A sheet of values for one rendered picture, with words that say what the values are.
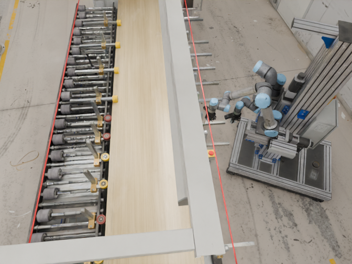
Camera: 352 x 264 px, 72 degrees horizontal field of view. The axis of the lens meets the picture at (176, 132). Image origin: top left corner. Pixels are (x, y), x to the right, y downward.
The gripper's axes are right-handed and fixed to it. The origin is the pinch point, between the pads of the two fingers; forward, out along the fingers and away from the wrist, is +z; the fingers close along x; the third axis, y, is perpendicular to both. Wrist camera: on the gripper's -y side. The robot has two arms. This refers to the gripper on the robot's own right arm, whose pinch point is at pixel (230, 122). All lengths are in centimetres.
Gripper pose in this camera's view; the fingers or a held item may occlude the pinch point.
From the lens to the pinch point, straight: 281.4
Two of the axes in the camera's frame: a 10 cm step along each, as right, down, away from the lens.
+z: -0.2, 5.2, 8.5
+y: 10.0, -0.7, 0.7
